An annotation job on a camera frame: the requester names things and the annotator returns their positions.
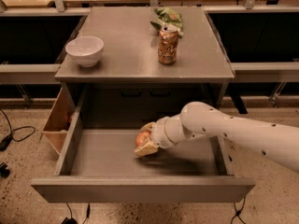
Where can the wooden box beside cabinet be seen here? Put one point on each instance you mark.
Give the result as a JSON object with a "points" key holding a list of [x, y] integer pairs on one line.
{"points": [[58, 121]]}

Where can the grey rail shelf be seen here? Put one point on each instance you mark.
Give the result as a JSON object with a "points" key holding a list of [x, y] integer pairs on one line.
{"points": [[32, 42], [261, 44]]}

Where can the black plug on floor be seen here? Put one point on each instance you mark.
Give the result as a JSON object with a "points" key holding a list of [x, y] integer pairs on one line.
{"points": [[4, 172]]}

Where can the white ceramic bowl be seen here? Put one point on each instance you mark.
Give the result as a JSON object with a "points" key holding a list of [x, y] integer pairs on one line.
{"points": [[86, 51]]}

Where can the grey right rail shelf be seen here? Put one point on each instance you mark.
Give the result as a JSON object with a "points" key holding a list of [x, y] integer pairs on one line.
{"points": [[261, 44]]}

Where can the orange soda can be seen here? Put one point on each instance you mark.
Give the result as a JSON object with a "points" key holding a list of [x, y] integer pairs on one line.
{"points": [[167, 44]]}

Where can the red apple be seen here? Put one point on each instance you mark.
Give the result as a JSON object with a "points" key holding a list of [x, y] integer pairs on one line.
{"points": [[142, 137]]}

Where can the green chip bag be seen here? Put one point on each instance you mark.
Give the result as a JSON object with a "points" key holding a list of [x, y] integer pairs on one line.
{"points": [[168, 16]]}

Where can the grey left rail shelf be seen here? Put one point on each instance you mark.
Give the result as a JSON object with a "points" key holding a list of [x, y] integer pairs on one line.
{"points": [[32, 42]]}

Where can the grey open top drawer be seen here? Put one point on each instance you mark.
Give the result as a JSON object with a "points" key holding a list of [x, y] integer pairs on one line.
{"points": [[97, 164]]}

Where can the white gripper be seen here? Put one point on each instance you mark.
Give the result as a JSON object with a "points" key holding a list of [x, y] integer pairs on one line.
{"points": [[161, 132]]}

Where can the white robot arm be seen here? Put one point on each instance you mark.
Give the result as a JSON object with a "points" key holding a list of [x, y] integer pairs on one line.
{"points": [[277, 142]]}

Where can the grey cabinet counter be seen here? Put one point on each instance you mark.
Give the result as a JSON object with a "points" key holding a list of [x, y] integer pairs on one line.
{"points": [[129, 76]]}

